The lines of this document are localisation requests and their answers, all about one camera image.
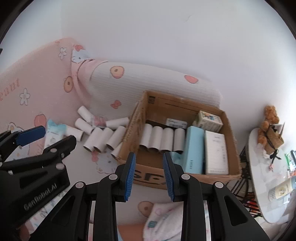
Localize green packet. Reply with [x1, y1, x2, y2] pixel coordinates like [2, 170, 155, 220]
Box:
[284, 151, 296, 172]

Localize brown cardboard box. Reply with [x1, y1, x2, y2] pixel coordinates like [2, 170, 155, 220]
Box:
[116, 90, 242, 190]

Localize small white and blue box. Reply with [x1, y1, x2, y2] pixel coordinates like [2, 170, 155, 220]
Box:
[166, 118, 188, 129]

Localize pile of white tubes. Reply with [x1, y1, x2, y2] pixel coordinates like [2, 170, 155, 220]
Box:
[62, 105, 130, 160]

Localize white bottle with cartoon label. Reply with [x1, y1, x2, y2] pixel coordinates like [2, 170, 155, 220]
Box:
[268, 178, 296, 201]

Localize person's printed clothing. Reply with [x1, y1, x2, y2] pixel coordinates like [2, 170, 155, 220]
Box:
[143, 203, 185, 241]

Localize woven basket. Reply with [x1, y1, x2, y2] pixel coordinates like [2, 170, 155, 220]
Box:
[264, 126, 284, 154]

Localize white flat box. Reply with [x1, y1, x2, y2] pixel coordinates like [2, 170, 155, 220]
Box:
[204, 130, 229, 175]

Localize white printed quilt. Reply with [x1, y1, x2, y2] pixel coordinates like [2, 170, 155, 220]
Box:
[39, 61, 223, 223]

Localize black wire table frame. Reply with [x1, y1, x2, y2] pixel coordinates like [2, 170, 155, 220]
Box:
[231, 144, 264, 218]

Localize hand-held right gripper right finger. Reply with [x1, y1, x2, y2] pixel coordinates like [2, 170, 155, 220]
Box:
[162, 152, 271, 241]

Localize brown teddy bears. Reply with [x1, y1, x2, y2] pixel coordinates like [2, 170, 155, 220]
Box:
[258, 105, 280, 145]

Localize white paper tube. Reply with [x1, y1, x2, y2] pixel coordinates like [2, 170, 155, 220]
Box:
[139, 124, 153, 151]
[149, 126, 163, 152]
[160, 128, 174, 153]
[172, 128, 186, 154]

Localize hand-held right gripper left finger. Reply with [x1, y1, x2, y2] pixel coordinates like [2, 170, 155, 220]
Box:
[29, 152, 137, 241]

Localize pink printed blanket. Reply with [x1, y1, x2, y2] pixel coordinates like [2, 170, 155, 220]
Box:
[0, 38, 109, 167]

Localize light blue long box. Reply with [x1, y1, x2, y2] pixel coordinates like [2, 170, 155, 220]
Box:
[184, 126, 206, 175]

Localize round white side table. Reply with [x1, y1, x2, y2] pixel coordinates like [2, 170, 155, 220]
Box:
[248, 128, 296, 224]

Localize small printed carton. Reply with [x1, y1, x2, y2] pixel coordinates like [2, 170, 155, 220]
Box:
[193, 110, 223, 133]

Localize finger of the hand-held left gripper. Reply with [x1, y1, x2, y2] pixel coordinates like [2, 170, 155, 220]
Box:
[0, 126, 47, 160]
[0, 135, 77, 174]

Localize white and blue tissue pack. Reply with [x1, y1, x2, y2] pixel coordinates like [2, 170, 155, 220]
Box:
[45, 119, 67, 149]

